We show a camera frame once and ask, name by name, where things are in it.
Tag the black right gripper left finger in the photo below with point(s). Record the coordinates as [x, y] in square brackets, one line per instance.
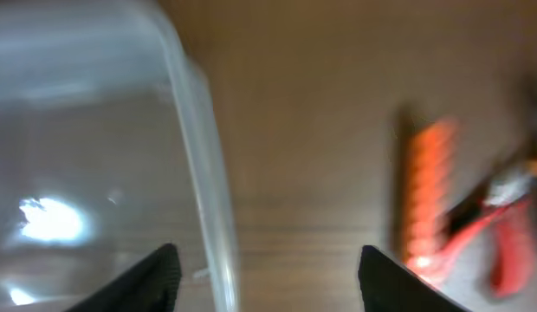
[149, 286]

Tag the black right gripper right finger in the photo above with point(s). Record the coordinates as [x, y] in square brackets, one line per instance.
[387, 286]

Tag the clear plastic storage container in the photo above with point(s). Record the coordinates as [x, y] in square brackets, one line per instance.
[110, 160]

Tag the orange perforated plastic bar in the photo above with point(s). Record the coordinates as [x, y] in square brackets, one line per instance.
[426, 184]

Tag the red handled side cutters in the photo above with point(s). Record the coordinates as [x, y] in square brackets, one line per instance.
[504, 208]

